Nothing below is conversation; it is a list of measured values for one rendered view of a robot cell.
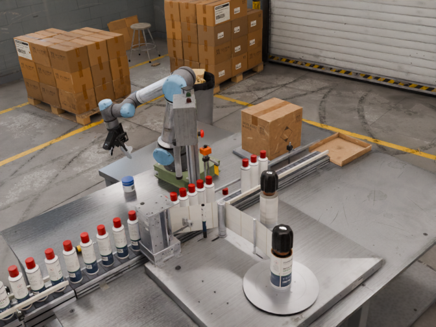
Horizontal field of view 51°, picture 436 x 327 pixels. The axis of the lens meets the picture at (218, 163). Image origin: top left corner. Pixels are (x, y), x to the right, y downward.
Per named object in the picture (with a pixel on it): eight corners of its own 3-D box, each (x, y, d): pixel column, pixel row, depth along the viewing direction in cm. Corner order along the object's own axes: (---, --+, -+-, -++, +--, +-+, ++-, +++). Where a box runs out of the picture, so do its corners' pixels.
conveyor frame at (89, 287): (76, 299, 191) (74, 291, 189) (65, 285, 199) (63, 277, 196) (329, 163, 279) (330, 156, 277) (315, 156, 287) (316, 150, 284)
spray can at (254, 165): (253, 192, 247) (253, 159, 236) (246, 188, 250) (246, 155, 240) (260, 188, 249) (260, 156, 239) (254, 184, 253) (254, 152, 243)
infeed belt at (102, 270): (74, 296, 192) (72, 289, 190) (67, 285, 197) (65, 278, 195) (327, 161, 280) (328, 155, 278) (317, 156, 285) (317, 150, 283)
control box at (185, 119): (176, 146, 209) (172, 108, 199) (176, 130, 223) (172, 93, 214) (198, 145, 209) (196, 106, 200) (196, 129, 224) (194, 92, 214)
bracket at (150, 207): (148, 218, 187) (148, 217, 186) (134, 207, 194) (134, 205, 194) (175, 205, 194) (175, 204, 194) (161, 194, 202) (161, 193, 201)
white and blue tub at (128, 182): (129, 193, 259) (127, 183, 256) (120, 190, 263) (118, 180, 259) (137, 187, 264) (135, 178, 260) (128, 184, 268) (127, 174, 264)
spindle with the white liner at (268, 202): (268, 233, 216) (269, 179, 201) (255, 224, 222) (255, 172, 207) (281, 225, 221) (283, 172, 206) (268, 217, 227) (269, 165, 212)
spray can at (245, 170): (245, 196, 243) (244, 163, 233) (239, 192, 247) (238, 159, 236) (252, 193, 246) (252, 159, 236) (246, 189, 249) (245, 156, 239)
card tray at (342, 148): (341, 167, 275) (342, 161, 273) (308, 151, 293) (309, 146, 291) (371, 150, 291) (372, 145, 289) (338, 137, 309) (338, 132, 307)
